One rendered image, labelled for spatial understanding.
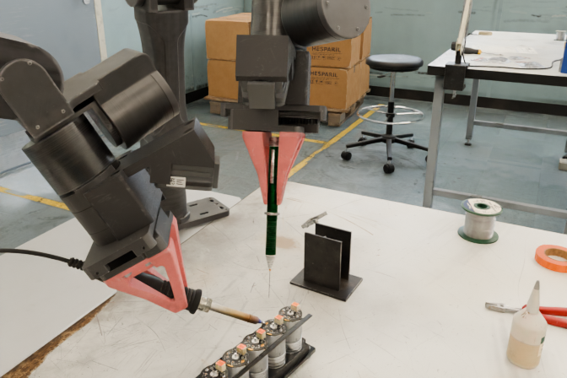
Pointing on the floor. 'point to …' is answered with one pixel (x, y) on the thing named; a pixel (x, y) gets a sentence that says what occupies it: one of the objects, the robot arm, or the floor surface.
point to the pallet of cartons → (228, 39)
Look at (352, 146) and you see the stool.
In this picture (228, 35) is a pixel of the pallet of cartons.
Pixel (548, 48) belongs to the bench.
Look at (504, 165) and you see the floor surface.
